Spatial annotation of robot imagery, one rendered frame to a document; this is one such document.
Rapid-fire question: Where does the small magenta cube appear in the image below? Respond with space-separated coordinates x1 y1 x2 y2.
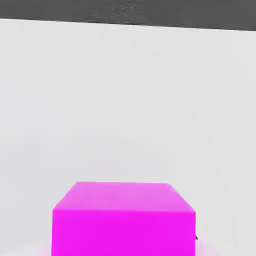
51 181 197 256

